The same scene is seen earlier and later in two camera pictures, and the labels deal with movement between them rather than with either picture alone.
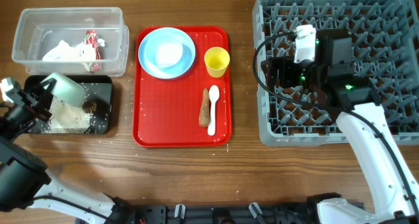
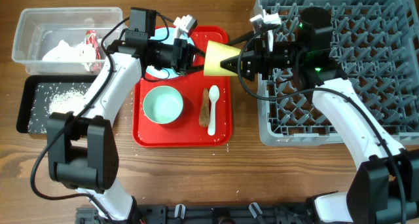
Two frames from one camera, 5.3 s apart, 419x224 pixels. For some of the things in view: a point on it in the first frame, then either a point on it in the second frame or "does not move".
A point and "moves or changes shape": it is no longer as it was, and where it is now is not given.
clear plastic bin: x=72 y=41 does not move
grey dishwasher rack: x=383 y=24 does not move
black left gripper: x=31 y=94 → x=183 y=56
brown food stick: x=204 y=117 does not move
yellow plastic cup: x=217 y=59 moves or changes shape
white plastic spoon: x=214 y=94 does not move
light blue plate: x=147 y=52 does not move
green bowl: x=66 y=90 → x=163 y=105
